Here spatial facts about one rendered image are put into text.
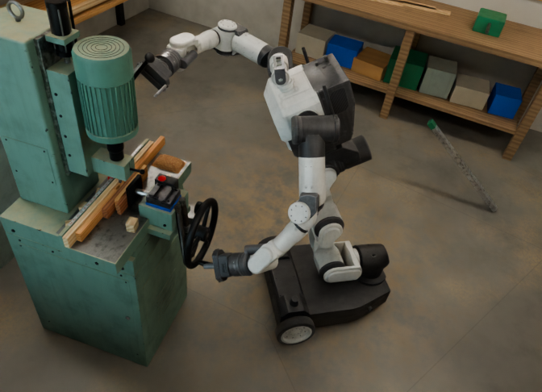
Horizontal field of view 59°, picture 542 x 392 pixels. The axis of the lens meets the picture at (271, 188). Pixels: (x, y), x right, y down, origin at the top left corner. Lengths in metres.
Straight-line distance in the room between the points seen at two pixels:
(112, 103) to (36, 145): 0.38
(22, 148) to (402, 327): 2.05
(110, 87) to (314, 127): 0.65
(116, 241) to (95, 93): 0.52
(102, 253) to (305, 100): 0.87
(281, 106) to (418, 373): 1.59
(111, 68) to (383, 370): 1.91
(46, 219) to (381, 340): 1.75
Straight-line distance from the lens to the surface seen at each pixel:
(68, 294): 2.27
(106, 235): 1.80
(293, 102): 1.68
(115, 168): 1.82
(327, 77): 1.74
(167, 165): 2.02
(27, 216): 2.07
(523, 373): 2.95
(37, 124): 1.79
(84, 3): 4.30
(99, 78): 1.55
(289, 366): 2.52
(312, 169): 1.57
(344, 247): 2.61
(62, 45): 1.66
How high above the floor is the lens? 2.22
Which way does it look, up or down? 42 degrees down
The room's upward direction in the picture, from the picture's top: 8 degrees clockwise
